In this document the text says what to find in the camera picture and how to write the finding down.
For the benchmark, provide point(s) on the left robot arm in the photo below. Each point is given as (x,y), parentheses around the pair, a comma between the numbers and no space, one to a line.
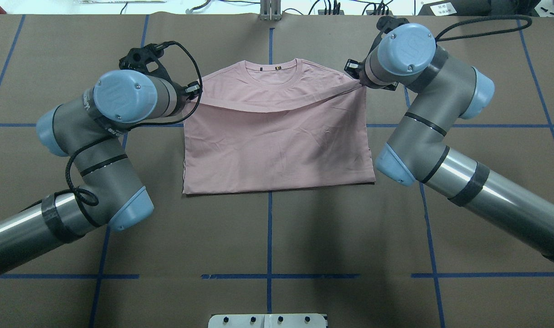
(103,188)

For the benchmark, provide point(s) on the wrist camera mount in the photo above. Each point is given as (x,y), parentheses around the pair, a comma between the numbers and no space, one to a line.
(146,60)
(385,25)

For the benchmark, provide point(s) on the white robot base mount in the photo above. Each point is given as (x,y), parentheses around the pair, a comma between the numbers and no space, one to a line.
(269,320)

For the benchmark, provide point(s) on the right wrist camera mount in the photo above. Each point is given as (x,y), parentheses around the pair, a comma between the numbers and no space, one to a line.
(385,25)

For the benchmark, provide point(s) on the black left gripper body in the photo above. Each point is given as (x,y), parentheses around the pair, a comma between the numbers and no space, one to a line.
(186,94)

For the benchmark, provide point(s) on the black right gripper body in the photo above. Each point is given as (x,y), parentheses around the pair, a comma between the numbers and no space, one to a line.
(355,69)

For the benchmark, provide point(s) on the pink Snoopy t-shirt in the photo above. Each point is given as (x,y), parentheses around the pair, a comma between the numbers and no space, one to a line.
(294,125)

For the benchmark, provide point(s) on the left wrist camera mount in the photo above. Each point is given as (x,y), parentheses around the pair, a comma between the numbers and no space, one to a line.
(146,60)

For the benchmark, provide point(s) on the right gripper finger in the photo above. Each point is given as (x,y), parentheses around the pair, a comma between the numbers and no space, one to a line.
(352,67)

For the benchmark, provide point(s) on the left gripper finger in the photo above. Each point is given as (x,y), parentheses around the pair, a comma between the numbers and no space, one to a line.
(193,89)

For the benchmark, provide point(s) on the aluminium frame post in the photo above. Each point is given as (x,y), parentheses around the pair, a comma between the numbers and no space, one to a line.
(270,10)

